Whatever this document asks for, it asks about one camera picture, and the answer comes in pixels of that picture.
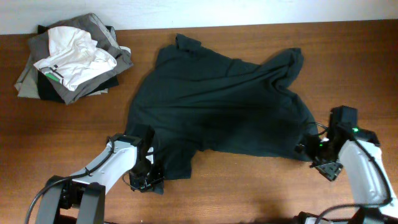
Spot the dark green t-shirt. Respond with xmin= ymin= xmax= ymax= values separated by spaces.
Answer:
xmin=125 ymin=34 xmax=317 ymax=180

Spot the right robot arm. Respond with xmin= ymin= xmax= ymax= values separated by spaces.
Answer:
xmin=293 ymin=106 xmax=397 ymax=224

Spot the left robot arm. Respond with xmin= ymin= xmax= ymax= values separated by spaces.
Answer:
xmin=25 ymin=124 xmax=164 ymax=223

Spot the white folded shirt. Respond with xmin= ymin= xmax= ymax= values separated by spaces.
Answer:
xmin=34 ymin=26 xmax=117 ymax=91

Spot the light grey folded garment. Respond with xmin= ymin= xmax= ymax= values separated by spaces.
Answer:
xmin=14 ymin=55 xmax=119 ymax=99

